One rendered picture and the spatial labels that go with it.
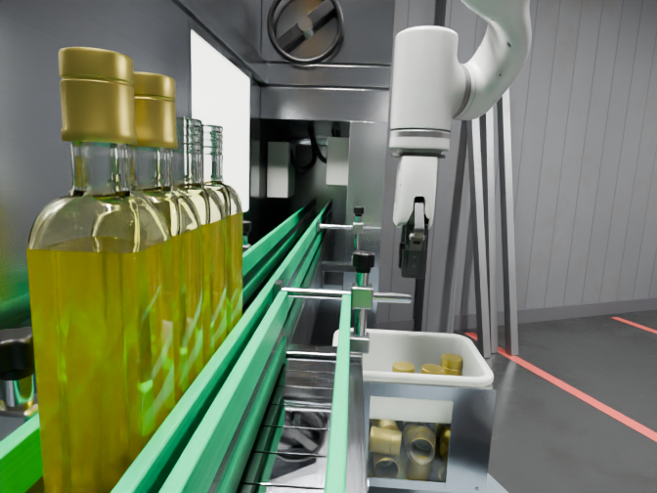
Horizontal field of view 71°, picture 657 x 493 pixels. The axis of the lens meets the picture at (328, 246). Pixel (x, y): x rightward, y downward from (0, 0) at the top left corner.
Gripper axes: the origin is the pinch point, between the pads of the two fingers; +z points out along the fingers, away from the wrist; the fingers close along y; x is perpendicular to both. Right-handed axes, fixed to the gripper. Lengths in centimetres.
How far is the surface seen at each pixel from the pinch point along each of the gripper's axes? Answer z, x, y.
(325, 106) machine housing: -31, -20, -71
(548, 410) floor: 114, 100, -177
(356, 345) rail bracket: 8.2, -7.4, 13.6
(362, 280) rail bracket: 0.1, -7.1, 13.2
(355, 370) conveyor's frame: 9.9, -7.4, 17.0
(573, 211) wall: 17, 175, -348
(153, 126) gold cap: -15.2, -20.5, 39.2
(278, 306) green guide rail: 1.3, -15.7, 21.7
